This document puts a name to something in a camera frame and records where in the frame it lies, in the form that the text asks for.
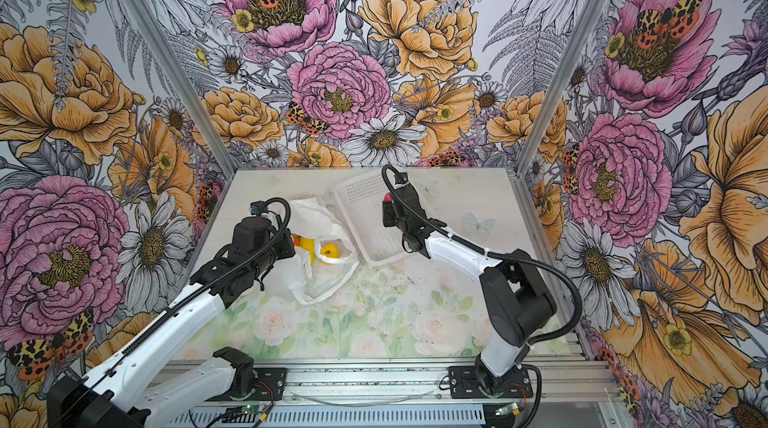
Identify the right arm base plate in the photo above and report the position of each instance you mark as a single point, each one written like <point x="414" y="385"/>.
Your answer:
<point x="471" y="382"/>

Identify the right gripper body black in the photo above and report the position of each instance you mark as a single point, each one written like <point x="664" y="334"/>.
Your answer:
<point x="390" y="218"/>

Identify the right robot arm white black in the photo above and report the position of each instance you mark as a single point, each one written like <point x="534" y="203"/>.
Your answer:
<point x="517" y="299"/>

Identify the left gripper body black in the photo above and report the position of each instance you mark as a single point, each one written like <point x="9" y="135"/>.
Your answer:
<point x="274" y="245"/>

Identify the white perforated plastic basket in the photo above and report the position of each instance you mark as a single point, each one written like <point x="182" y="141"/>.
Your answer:
<point x="360" y="202"/>

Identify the white plastic bag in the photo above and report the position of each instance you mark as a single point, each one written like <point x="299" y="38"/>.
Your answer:
<point x="325" y="257"/>

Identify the aluminium front rail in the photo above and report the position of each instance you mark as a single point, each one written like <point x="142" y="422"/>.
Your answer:
<point x="567" y="379"/>

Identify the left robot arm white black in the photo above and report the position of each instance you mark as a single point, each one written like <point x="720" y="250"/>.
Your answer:
<point x="119" y="391"/>

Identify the aluminium corner post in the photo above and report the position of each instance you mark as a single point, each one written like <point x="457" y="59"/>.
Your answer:
<point x="568" y="61"/>
<point x="151" y="29"/>

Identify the white slotted cable duct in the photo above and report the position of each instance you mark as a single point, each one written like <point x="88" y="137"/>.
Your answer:
<point x="431" y="413"/>

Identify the right aluminium corner post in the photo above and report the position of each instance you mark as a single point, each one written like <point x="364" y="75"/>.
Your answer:
<point x="568" y="61"/>

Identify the yellow toy fruit near finger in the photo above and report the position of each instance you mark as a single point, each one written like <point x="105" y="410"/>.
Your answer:
<point x="330" y="250"/>

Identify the yellow toy banana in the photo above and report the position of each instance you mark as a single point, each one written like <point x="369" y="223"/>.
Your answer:
<point x="308" y="244"/>

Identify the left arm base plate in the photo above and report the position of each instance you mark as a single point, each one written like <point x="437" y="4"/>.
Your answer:
<point x="260" y="384"/>

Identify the left aluminium corner post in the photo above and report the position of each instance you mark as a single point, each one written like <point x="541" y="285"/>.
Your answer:
<point x="151" y="29"/>

